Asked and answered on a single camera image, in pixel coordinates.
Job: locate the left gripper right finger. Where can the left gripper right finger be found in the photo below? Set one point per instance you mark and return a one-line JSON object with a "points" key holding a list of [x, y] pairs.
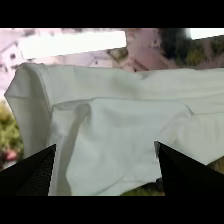
{"points": [[190, 176]]}

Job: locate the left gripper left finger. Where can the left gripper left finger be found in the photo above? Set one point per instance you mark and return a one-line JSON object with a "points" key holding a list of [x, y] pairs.
{"points": [[30, 176]]}

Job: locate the white T-shirt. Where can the white T-shirt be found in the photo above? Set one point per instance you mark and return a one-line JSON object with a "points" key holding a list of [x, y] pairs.
{"points": [[126, 126]]}

